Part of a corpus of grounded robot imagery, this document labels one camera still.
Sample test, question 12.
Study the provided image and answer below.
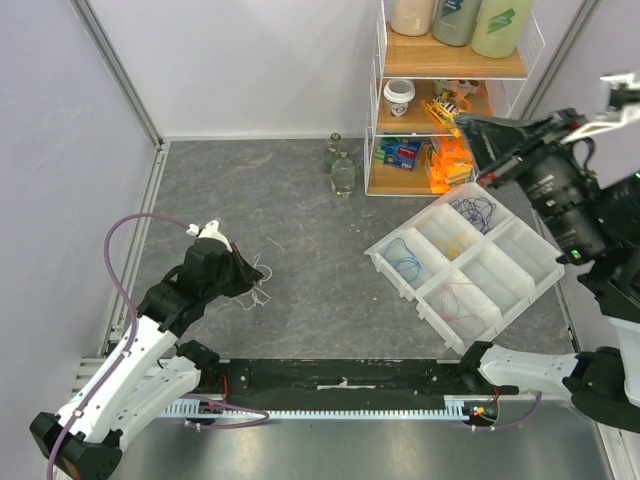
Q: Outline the white thin wire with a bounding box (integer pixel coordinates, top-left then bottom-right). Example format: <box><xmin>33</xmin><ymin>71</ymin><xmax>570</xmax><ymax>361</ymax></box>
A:
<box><xmin>234</xmin><ymin>252</ymin><xmax>274</xmax><ymax>311</ymax></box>

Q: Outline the orange thin wire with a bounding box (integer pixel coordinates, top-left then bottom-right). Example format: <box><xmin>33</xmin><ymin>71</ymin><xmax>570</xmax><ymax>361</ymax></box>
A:
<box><xmin>427</xmin><ymin>73</ymin><xmax>494</xmax><ymax>134</ymax></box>

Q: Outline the dark purple thin wire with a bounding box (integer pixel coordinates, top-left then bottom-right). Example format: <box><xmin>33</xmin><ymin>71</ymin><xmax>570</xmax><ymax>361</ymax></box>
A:
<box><xmin>449</xmin><ymin>194</ymin><xmax>499</xmax><ymax>232</ymax></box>

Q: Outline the yellow thin wire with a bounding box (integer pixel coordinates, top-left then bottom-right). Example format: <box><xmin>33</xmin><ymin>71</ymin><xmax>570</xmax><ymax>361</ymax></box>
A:
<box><xmin>434</xmin><ymin>229</ymin><xmax>476</xmax><ymax>259</ymax></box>

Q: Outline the blue thin wire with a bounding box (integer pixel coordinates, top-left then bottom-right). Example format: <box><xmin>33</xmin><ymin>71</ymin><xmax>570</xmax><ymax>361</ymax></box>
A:
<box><xmin>383</xmin><ymin>237</ymin><xmax>424</xmax><ymax>286</ymax></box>

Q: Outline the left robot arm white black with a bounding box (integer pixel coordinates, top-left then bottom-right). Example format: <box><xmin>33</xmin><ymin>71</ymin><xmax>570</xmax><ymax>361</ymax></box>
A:
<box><xmin>30</xmin><ymin>236</ymin><xmax>264</xmax><ymax>479</ymax></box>

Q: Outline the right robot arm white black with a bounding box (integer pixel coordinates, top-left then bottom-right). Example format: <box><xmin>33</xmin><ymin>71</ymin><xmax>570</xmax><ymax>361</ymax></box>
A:
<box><xmin>455</xmin><ymin>108</ymin><xmax>639</xmax><ymax>433</ymax></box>

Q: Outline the orange snack boxes stack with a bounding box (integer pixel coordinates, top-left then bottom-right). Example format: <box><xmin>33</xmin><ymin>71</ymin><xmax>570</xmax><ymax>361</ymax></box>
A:
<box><xmin>425</xmin><ymin>136</ymin><xmax>475</xmax><ymax>195</ymax></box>

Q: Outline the yellow candy bag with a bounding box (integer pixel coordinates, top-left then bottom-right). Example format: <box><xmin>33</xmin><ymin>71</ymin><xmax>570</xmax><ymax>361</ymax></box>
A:
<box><xmin>422</xmin><ymin>90</ymin><xmax>470</xmax><ymax>138</ymax></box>

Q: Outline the blue sponge package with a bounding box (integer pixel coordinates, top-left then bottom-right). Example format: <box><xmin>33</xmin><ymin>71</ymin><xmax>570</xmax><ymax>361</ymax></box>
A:
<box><xmin>374</xmin><ymin>137</ymin><xmax>423</xmax><ymax>171</ymax></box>

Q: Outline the white paper coffee cup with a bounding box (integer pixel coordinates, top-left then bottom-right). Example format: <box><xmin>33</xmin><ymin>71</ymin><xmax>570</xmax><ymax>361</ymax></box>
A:
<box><xmin>383</xmin><ymin>78</ymin><xmax>415</xmax><ymax>117</ymax></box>

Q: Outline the light green bottle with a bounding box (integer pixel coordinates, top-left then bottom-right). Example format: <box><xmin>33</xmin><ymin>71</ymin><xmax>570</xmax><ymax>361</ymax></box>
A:
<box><xmin>470</xmin><ymin>0</ymin><xmax>533</xmax><ymax>59</ymax></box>

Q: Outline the grey green bottle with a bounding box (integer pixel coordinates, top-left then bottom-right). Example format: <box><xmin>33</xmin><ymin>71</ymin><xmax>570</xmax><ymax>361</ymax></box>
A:
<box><xmin>432</xmin><ymin>0</ymin><xmax>483</xmax><ymax>47</ymax></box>

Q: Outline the white compartment tray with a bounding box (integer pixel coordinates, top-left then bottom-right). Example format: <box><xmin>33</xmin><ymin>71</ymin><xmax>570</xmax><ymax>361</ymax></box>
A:
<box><xmin>365</xmin><ymin>183</ymin><xmax>565</xmax><ymax>354</ymax></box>

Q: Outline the front clear glass bottle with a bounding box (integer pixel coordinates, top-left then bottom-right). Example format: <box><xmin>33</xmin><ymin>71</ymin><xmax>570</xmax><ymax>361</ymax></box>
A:
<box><xmin>330</xmin><ymin>151</ymin><xmax>355</xmax><ymax>198</ymax></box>

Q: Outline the clear glass bottle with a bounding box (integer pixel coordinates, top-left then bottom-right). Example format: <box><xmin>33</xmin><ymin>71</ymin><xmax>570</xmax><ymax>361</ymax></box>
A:
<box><xmin>323</xmin><ymin>132</ymin><xmax>343</xmax><ymax>173</ymax></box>
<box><xmin>330</xmin><ymin>151</ymin><xmax>355</xmax><ymax>198</ymax></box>

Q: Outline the rear clear glass bottle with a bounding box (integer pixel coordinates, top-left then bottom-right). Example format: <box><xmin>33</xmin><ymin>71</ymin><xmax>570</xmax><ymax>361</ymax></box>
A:
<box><xmin>323</xmin><ymin>132</ymin><xmax>343</xmax><ymax>173</ymax></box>

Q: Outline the beige jar on shelf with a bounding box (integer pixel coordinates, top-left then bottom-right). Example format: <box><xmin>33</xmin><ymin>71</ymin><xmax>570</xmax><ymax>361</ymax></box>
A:
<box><xmin>390</xmin><ymin>0</ymin><xmax>435</xmax><ymax>37</ymax></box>

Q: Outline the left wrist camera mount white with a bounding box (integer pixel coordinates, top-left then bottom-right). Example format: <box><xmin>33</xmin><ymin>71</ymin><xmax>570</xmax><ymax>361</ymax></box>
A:
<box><xmin>186</xmin><ymin>219</ymin><xmax>232</xmax><ymax>252</ymax></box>

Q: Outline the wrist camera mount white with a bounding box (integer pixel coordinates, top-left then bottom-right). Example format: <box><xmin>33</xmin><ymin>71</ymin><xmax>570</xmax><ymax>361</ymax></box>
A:
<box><xmin>186</xmin><ymin>219</ymin><xmax>232</xmax><ymax>252</ymax></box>
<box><xmin>561</xmin><ymin>72</ymin><xmax>639</xmax><ymax>144</ymax></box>

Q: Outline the white wire shelf rack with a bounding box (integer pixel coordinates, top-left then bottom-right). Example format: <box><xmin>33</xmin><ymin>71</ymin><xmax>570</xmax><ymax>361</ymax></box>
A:
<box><xmin>363</xmin><ymin>1</ymin><xmax>545</xmax><ymax>197</ymax></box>

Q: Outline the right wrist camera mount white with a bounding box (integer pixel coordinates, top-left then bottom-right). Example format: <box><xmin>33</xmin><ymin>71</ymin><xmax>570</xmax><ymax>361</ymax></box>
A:
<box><xmin>561</xmin><ymin>72</ymin><xmax>639</xmax><ymax>144</ymax></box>

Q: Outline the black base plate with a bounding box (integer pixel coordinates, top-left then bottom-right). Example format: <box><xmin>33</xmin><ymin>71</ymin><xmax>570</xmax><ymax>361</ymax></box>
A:
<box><xmin>195</xmin><ymin>359</ymin><xmax>519</xmax><ymax>410</ymax></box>

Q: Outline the light blue cable duct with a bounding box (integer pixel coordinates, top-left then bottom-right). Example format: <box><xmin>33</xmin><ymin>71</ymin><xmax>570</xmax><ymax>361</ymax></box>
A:
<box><xmin>158</xmin><ymin>399</ymin><xmax>469</xmax><ymax>421</ymax></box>

